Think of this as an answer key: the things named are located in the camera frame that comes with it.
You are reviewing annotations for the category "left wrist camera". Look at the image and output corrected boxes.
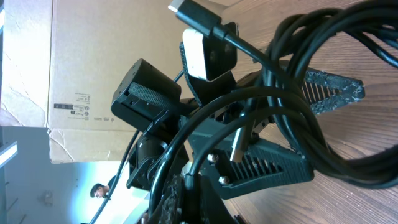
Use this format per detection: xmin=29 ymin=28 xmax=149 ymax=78
xmin=182 ymin=28 xmax=237 ymax=82

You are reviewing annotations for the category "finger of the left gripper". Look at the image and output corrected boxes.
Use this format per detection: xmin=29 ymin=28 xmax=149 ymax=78
xmin=302 ymin=68 xmax=365 ymax=115

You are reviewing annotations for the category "black thin USB cable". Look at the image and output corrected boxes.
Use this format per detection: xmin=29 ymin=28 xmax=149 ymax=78
xmin=229 ymin=105 xmax=259 ymax=163

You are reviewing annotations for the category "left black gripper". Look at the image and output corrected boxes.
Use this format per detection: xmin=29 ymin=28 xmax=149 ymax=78
xmin=178 ymin=74 xmax=315 ymax=200

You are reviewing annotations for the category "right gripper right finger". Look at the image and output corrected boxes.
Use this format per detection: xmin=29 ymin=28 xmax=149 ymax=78
xmin=200 ymin=175 xmax=239 ymax=224

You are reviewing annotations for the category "person in background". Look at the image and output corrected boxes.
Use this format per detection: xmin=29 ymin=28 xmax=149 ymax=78
xmin=90 ymin=176 xmax=116 ymax=198

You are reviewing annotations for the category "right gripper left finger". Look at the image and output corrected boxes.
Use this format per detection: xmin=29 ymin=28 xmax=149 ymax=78
xmin=149 ymin=175 xmax=185 ymax=224

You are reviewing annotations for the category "cardboard box wall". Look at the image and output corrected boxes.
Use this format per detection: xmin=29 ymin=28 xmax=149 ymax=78
xmin=1 ymin=0 xmax=186 ymax=163

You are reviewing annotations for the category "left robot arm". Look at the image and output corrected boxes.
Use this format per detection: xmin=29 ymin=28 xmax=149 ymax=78
xmin=111 ymin=59 xmax=365 ymax=200

